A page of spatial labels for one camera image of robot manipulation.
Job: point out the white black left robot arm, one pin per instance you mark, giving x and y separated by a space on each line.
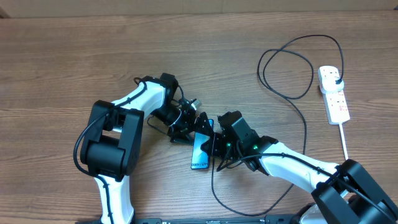
108 148

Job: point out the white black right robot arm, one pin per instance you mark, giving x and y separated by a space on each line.
343 193

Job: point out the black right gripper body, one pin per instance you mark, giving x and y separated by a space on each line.
227 149

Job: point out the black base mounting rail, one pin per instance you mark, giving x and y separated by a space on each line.
268 219

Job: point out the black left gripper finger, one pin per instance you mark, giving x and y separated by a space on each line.
202 125
182 137

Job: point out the white power strip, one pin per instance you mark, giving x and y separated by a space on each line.
335 103

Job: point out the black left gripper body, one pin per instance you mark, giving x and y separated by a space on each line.
185 121

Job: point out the white charger plug adapter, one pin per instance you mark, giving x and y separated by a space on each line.
329 85

